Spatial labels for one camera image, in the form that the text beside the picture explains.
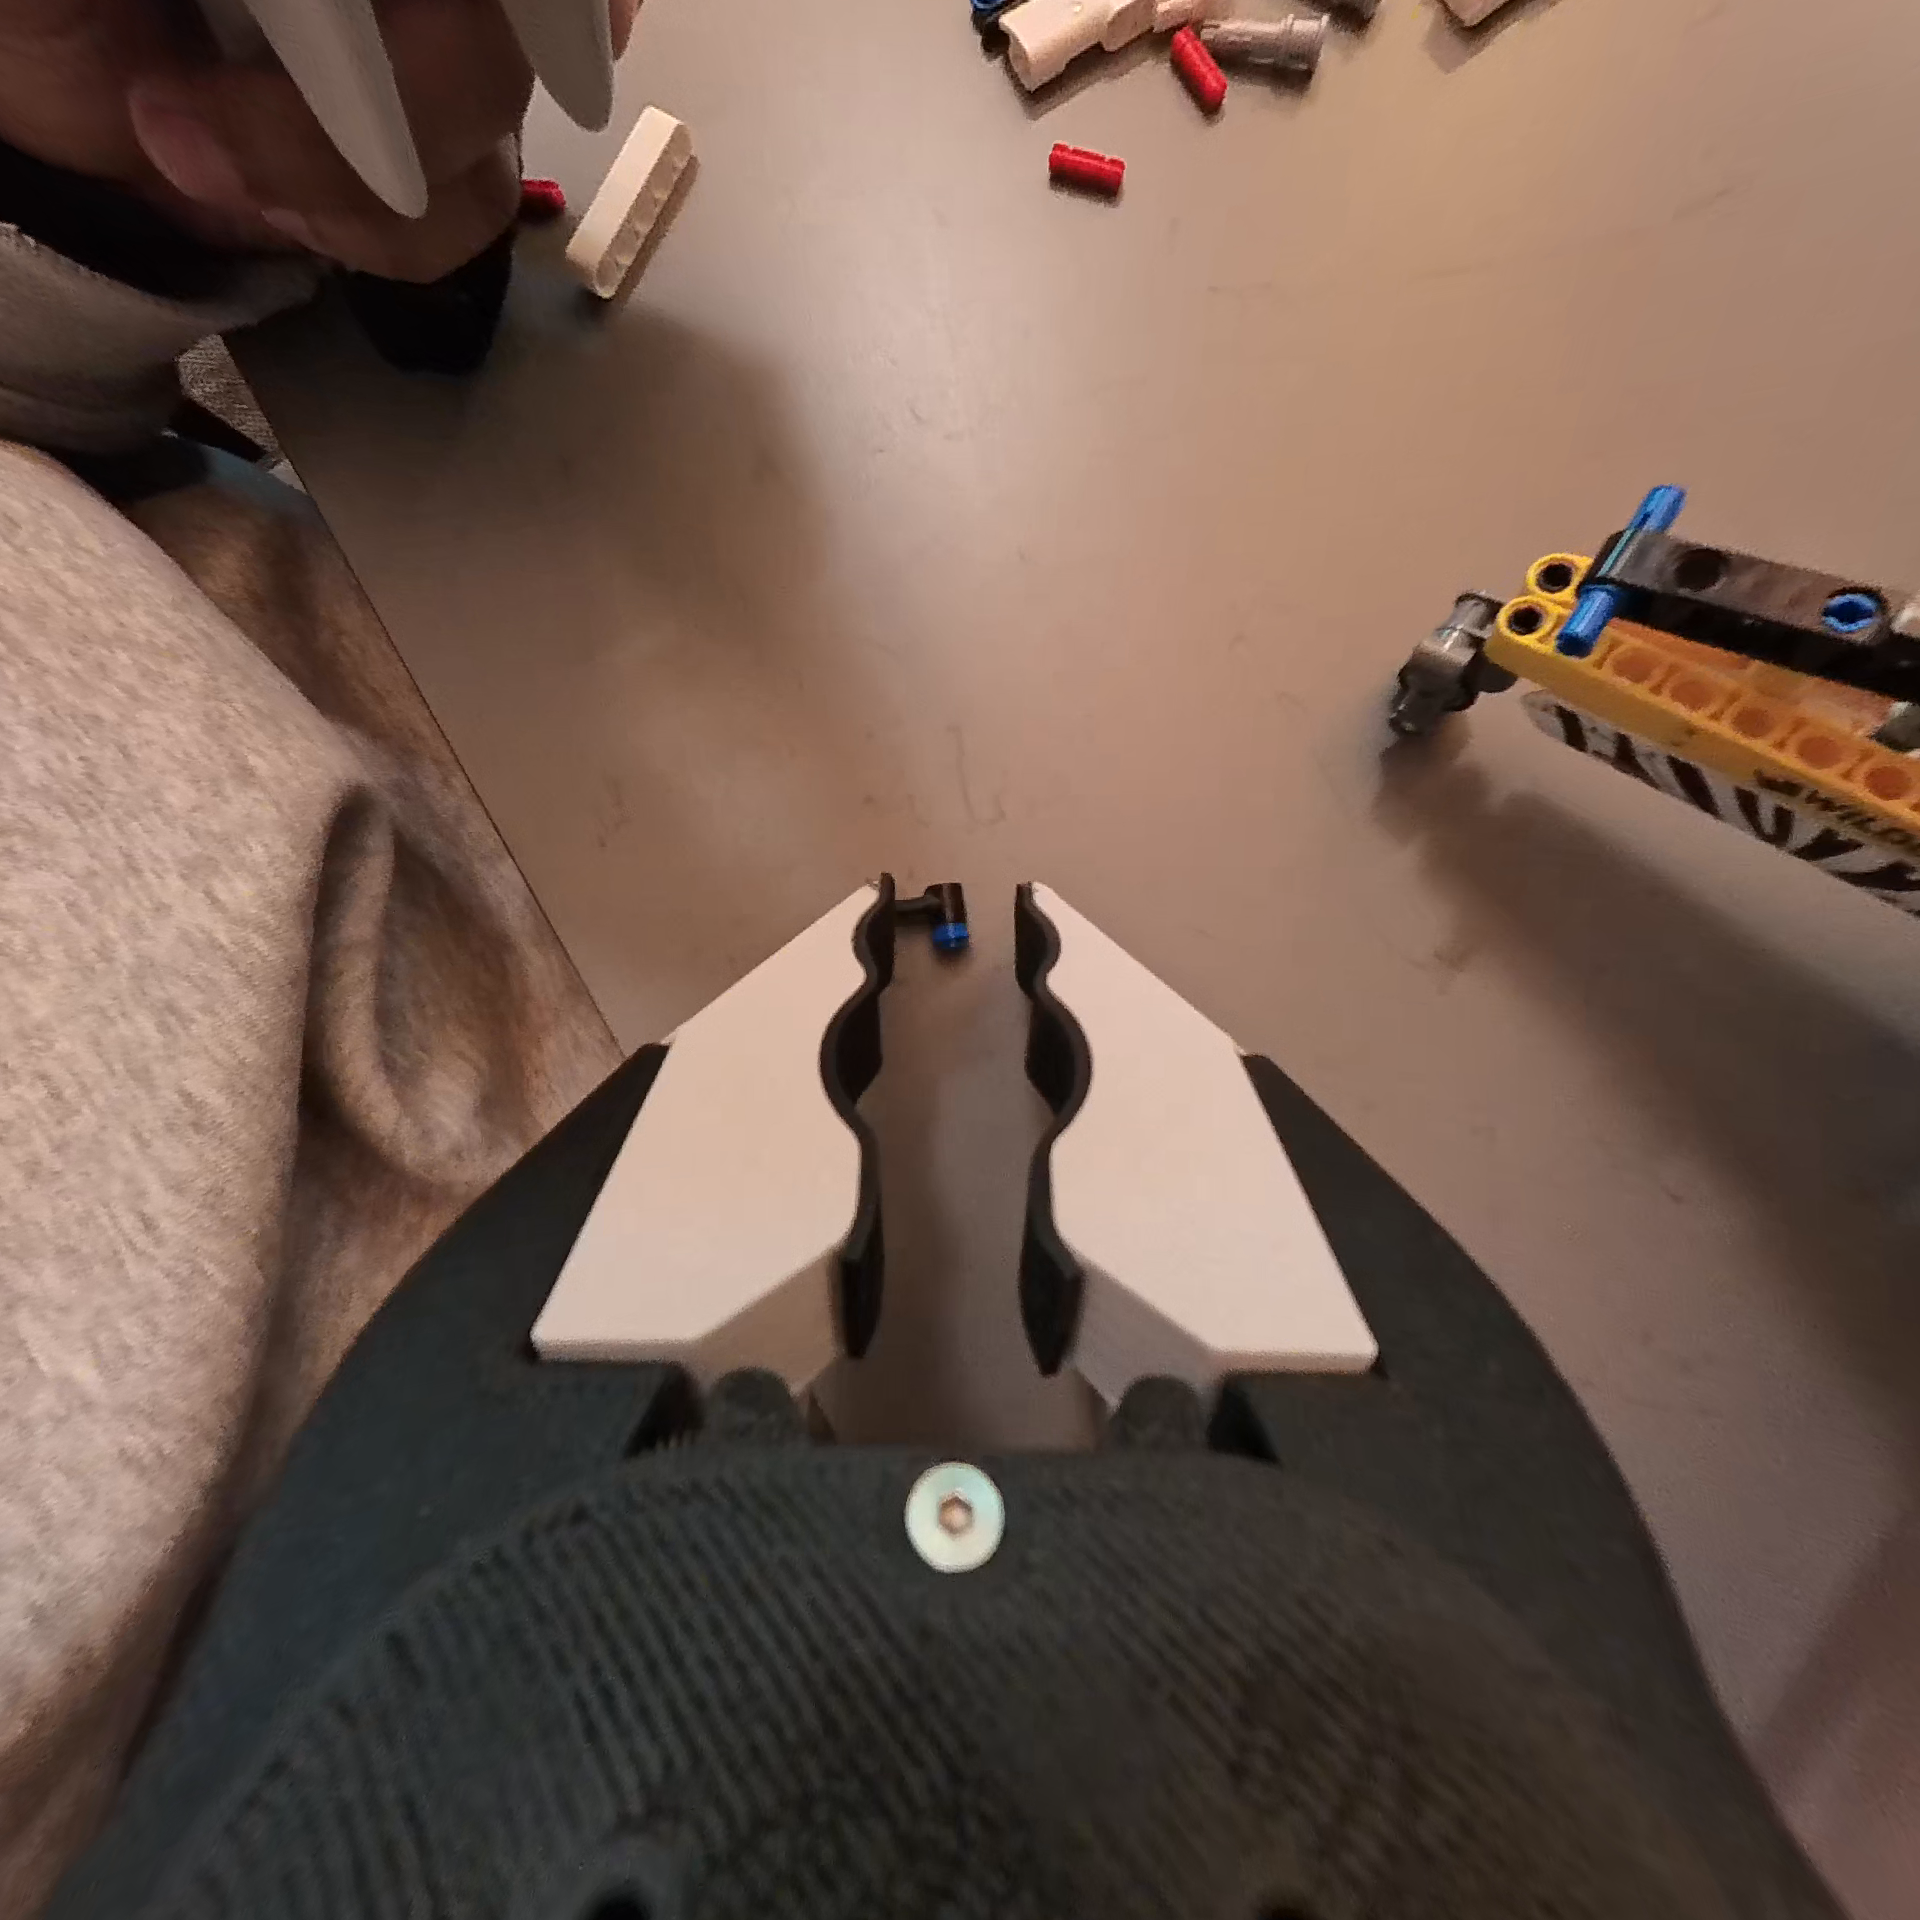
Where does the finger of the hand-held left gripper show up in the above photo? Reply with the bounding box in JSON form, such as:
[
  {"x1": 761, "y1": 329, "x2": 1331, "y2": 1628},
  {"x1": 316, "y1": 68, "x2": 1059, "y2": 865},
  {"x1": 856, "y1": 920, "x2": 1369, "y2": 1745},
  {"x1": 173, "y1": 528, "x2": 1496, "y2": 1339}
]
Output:
[
  {"x1": 209, "y1": 0, "x2": 436, "y2": 222},
  {"x1": 507, "y1": 0, "x2": 625, "y2": 137}
]

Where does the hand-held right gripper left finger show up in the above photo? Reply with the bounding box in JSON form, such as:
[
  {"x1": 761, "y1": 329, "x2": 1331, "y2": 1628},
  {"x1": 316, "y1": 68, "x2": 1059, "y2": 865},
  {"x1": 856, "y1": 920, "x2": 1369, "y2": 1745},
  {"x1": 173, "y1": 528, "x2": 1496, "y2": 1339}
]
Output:
[{"x1": 525, "y1": 874, "x2": 904, "y2": 1404}]

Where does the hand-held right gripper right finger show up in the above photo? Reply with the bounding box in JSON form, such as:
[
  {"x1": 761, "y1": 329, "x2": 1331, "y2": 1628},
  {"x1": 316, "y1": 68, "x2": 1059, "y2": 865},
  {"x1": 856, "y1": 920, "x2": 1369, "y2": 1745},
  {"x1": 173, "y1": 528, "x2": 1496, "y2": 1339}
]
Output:
[{"x1": 1015, "y1": 881, "x2": 1384, "y2": 1408}]

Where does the pile of lego pieces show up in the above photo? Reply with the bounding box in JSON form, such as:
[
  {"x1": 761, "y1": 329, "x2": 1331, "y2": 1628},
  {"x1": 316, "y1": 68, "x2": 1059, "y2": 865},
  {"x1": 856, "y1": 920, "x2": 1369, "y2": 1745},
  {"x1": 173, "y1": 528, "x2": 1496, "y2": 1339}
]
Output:
[{"x1": 517, "y1": 0, "x2": 1519, "y2": 304}]

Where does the person's left forearm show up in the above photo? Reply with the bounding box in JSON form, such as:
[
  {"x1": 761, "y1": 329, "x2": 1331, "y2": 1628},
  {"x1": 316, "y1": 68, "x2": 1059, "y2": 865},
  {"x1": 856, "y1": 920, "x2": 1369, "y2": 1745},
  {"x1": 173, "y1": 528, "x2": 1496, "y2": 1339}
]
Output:
[{"x1": 0, "y1": 143, "x2": 331, "y2": 459}]

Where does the yellow black lego model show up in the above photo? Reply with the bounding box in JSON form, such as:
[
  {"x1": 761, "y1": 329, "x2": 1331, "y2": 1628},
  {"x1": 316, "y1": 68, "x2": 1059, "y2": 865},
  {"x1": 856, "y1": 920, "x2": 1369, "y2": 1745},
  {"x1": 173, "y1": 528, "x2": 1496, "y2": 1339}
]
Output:
[{"x1": 1384, "y1": 483, "x2": 1920, "y2": 922}]

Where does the person's left hand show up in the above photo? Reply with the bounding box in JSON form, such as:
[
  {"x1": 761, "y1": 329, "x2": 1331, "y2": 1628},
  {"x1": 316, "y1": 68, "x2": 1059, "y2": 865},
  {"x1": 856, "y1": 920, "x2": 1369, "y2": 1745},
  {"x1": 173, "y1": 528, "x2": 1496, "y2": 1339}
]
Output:
[{"x1": 0, "y1": 0, "x2": 569, "y2": 288}]

